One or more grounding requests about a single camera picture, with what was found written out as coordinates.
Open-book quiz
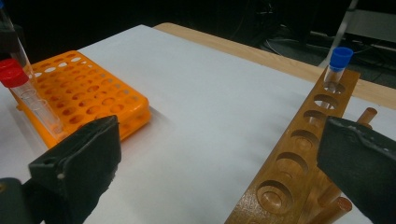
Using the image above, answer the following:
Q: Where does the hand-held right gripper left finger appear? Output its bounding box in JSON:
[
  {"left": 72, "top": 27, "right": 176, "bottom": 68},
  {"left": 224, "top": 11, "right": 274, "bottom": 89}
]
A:
[{"left": 27, "top": 115, "right": 123, "bottom": 224}]

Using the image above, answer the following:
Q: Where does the grey metal table frame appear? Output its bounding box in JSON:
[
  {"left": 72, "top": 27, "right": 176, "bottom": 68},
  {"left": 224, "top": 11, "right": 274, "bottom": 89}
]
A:
[{"left": 318, "top": 0, "right": 396, "bottom": 69}]

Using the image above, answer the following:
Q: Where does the orange plastic tube rack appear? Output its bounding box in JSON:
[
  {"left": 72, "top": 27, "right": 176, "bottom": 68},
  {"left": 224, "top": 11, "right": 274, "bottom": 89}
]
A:
[{"left": 10, "top": 49, "right": 152, "bottom": 149}]

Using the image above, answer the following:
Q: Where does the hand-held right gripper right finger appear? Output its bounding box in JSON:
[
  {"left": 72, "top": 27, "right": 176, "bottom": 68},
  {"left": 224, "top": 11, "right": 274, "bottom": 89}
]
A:
[{"left": 317, "top": 115, "right": 396, "bottom": 224}]

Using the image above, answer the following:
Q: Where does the blue cap test tube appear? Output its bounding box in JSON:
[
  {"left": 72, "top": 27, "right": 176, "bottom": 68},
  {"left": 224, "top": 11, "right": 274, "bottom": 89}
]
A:
[
  {"left": 321, "top": 46, "right": 355, "bottom": 94},
  {"left": 0, "top": 0, "right": 35, "bottom": 82}
]

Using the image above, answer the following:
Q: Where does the red cap test tube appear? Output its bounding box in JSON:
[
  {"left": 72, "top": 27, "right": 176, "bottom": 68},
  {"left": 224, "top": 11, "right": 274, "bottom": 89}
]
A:
[{"left": 0, "top": 58, "right": 68, "bottom": 141}]

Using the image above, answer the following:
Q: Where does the wooden test tube rack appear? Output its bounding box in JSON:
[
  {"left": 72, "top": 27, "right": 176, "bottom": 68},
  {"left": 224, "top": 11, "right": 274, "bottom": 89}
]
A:
[{"left": 224, "top": 67, "right": 379, "bottom": 224}]

